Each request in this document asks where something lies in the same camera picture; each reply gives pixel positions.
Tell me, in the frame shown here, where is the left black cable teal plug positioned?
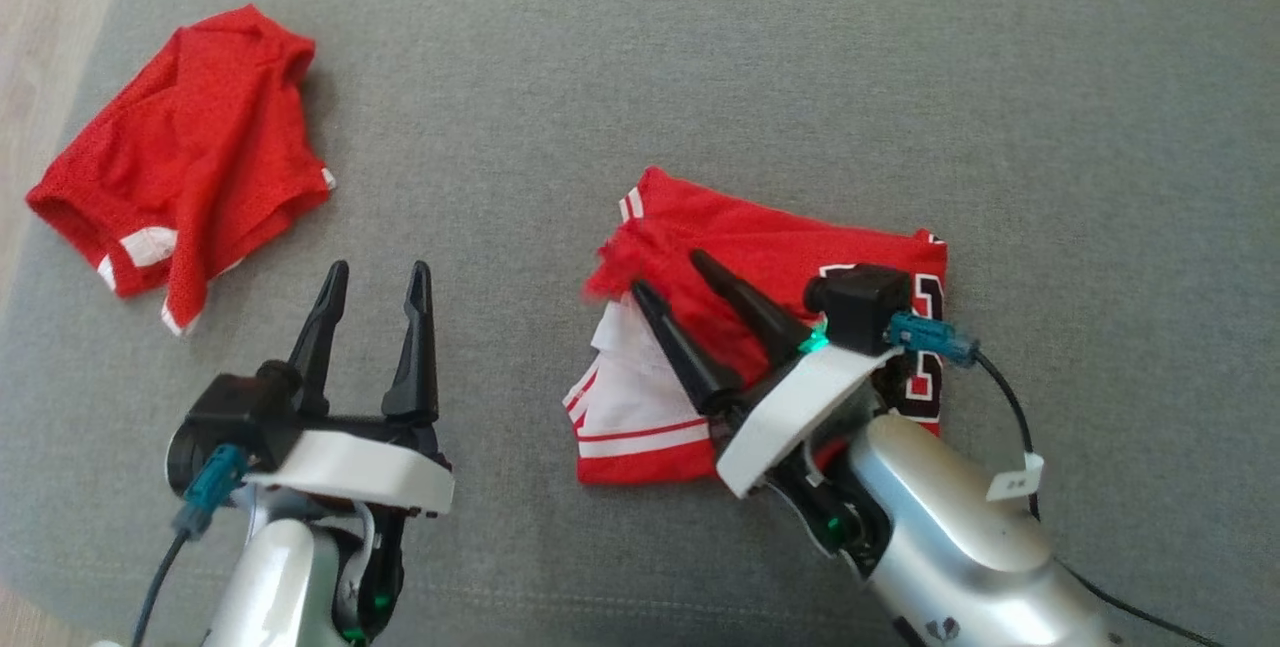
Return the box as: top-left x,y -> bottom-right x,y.
130,444 -> 251,647

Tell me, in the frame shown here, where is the red shorts white stripe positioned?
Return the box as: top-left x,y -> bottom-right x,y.
25,4 -> 337,339

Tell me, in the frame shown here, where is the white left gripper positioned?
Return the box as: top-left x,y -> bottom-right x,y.
243,260 -> 457,528

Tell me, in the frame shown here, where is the white cable tag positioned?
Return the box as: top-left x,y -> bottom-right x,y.
985,453 -> 1046,504

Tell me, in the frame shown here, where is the red white striped jersey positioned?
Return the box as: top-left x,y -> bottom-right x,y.
562,165 -> 949,486

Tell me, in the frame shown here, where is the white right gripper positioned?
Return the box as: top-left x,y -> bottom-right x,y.
630,249 -> 903,501

